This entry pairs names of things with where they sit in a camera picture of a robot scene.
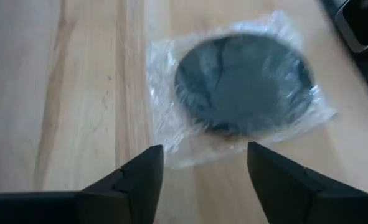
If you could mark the far left clear plastic bag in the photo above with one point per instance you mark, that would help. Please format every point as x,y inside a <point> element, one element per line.
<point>243,87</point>

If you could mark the black grey-edged camera box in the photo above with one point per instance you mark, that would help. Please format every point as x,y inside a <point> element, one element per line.
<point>364,21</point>

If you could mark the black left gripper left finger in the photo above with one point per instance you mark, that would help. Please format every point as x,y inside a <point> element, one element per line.
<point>143,186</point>

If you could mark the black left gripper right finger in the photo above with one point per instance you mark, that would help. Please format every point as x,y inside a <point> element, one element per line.
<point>277,189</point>

